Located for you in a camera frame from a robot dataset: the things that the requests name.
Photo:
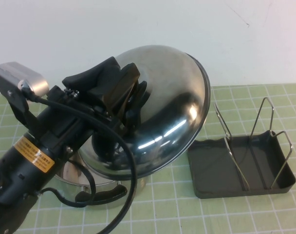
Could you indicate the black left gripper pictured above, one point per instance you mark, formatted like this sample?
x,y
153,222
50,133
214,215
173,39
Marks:
x,y
65,126

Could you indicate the stainless steel domed pot lid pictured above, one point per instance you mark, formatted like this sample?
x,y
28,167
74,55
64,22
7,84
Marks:
x,y
167,109

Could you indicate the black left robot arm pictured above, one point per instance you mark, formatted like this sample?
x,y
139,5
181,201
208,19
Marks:
x,y
16,170

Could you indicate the green checkered tablecloth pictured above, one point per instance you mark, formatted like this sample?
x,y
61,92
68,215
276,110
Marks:
x,y
235,219

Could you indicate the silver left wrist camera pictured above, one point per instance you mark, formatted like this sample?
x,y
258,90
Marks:
x,y
28,73

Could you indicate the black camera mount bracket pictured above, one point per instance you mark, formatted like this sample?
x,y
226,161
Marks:
x,y
16,104

